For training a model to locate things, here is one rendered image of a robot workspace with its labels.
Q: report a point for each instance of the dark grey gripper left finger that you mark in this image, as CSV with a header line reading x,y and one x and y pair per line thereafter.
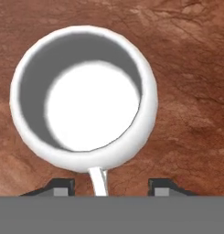
x,y
60,186

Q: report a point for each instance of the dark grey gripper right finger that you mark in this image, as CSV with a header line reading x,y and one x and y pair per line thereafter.
x,y
163,186

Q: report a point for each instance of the white mug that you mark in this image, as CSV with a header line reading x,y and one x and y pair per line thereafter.
x,y
86,106

